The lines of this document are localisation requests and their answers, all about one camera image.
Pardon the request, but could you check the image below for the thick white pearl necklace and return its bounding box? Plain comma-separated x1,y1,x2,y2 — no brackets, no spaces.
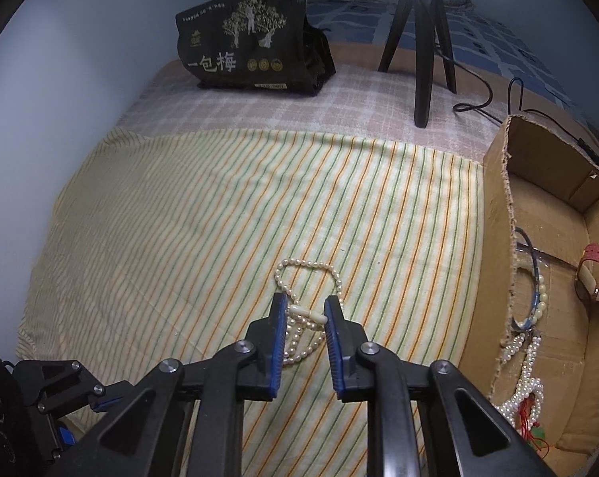
494,332,545,431

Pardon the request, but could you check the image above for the green pendant red cord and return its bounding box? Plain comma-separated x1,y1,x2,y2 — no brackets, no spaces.
516,395,552,458

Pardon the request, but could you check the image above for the black ring bangle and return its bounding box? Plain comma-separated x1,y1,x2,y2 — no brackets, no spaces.
511,226,546,333

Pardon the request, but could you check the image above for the cream bead bracelet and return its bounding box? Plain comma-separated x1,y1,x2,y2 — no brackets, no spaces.
512,262,550,326

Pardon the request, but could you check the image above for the thin pearl strand necklace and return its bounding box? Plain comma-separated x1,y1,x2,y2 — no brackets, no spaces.
272,257,345,366

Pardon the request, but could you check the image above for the yellow striped cloth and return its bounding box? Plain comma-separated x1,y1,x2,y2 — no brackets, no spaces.
16,126,495,477

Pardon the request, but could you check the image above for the cardboard box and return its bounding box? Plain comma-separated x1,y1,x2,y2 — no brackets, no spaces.
460,115,599,476

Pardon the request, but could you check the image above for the pink plaid blanket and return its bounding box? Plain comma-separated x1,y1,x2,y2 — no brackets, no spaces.
117,62,507,161

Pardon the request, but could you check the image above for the black printed gift bag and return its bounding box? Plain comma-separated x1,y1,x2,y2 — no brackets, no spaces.
175,0,336,96

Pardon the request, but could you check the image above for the blue patterned bedsheet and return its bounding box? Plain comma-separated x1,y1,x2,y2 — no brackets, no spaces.
307,1,584,122

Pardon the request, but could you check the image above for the black tripod stand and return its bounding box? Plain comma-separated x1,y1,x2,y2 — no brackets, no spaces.
378,0,457,128

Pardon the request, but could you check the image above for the black power cable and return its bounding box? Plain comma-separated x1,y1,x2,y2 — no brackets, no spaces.
450,58,599,161

